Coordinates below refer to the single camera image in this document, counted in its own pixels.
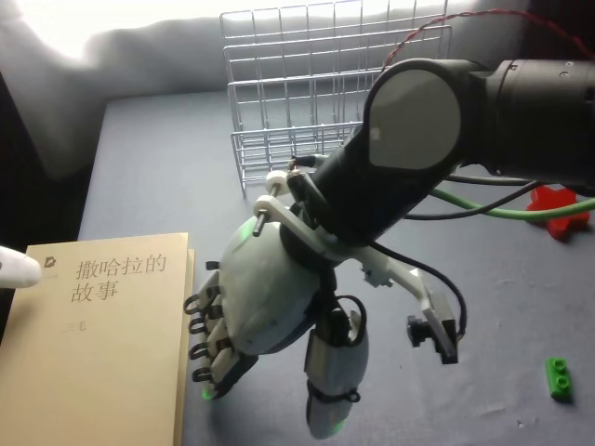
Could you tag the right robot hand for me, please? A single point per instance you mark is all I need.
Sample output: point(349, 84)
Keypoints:
point(265, 297)

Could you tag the beige paperback book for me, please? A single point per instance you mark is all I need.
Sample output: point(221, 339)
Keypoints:
point(102, 371)

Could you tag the grey table cloth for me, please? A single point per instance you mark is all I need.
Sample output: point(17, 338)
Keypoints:
point(488, 418)

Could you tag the white backdrop cloth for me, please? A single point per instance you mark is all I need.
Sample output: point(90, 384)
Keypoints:
point(139, 56)

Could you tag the green toy block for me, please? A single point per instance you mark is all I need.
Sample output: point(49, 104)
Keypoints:
point(559, 381)

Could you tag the red star block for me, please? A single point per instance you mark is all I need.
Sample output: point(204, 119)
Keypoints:
point(562, 211)

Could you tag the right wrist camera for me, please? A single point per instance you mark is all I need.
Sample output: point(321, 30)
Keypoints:
point(444, 334)

